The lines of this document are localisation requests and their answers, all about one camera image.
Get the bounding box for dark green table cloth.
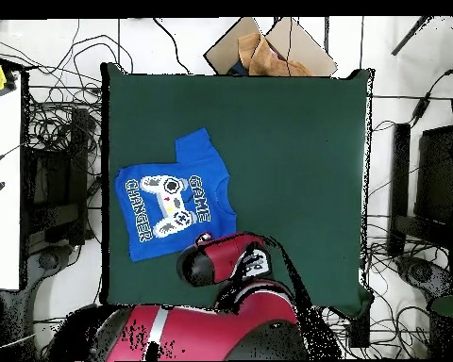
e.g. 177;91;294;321
100;61;375;316

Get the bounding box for white desk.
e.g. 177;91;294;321
0;73;23;290

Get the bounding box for black rod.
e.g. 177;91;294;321
391;15;432;57

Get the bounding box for blue printed t-shirt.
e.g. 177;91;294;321
114;126;238;263

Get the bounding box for black cable tangle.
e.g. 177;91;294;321
22;33;134;159
33;316;84;361
324;214;439;359

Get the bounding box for open cardboard box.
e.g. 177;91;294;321
203;16;339;77

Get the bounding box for tan cloth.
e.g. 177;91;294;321
237;32;314;77

